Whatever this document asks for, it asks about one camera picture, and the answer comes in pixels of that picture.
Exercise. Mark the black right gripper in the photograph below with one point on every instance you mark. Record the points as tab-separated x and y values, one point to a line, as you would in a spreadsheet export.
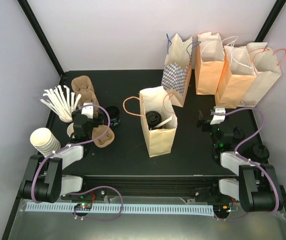
204	128

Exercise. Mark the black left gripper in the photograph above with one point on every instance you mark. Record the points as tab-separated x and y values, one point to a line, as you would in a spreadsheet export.
97	120

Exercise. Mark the white straw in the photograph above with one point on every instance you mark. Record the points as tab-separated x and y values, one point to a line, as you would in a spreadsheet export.
161	124

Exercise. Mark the cream paper bag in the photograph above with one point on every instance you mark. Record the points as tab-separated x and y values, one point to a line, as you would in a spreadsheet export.
158	141

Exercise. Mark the black paper cup with lid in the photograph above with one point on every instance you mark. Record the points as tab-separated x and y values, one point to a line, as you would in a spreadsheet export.
152	124

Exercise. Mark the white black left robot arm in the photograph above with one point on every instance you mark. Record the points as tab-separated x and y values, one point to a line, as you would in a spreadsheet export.
58	160

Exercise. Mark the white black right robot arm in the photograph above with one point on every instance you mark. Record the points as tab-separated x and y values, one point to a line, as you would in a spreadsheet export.
243	165

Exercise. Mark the brown pulp carrier on table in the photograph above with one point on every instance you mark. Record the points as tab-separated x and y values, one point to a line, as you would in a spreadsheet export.
106	139

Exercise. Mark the white cup of straws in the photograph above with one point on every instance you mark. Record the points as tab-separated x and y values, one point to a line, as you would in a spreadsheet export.
62	101

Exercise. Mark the brown pulp cup carrier stack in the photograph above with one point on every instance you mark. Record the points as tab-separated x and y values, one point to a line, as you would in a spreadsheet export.
83	86

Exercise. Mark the kraft paper cup stack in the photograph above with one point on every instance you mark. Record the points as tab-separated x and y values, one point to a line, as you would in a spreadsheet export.
44	141

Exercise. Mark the blue patterned paper bag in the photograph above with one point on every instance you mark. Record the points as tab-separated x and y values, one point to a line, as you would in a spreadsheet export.
178	68

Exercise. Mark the black cup lids stack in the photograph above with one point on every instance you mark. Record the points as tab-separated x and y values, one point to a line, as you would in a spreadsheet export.
259	153

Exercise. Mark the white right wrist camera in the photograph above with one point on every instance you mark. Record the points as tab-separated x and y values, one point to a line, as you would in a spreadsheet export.
218	115

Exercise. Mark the orange paper bag blue handles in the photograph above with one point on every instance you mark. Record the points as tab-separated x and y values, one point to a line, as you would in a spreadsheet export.
209	63

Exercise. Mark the orange paper bag white handles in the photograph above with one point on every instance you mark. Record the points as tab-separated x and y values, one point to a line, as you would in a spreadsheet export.
237	75

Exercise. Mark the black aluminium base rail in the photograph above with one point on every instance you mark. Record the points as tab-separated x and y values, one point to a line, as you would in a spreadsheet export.
203	188

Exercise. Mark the beige paper bag orange handles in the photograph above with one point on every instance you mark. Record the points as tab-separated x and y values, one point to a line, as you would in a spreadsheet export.
267	66

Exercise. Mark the light blue cable duct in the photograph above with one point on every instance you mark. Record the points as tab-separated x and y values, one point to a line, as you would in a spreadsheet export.
115	208

